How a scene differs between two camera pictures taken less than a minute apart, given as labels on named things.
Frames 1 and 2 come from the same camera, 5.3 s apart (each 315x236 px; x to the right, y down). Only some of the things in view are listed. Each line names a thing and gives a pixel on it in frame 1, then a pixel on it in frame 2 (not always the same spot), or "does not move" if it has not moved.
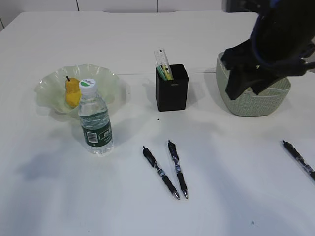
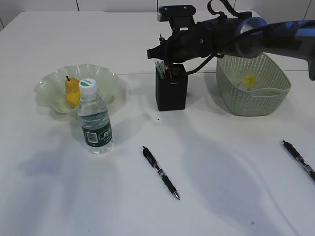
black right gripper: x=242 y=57 → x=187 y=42
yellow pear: x=73 y=91 does not move
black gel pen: x=173 y=152 → x=162 y=40
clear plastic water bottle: x=94 y=117 does not move
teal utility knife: x=161 y=72 does not move
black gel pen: x=301 y=160 does not move
